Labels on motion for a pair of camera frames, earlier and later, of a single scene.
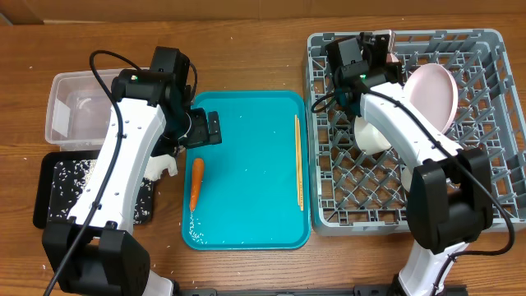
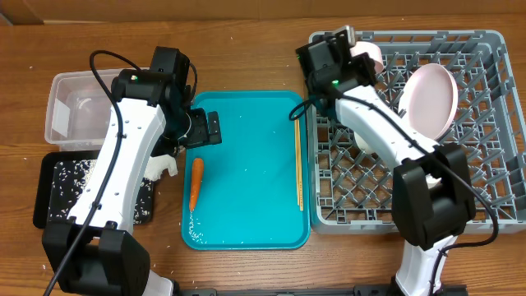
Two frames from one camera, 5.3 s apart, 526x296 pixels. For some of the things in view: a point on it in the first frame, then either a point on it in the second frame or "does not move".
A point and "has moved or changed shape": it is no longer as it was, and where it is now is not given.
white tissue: [156, 165] does not move
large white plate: [433, 90] does not move
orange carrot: [197, 176] does not move
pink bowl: [390, 58] has moved or changed shape
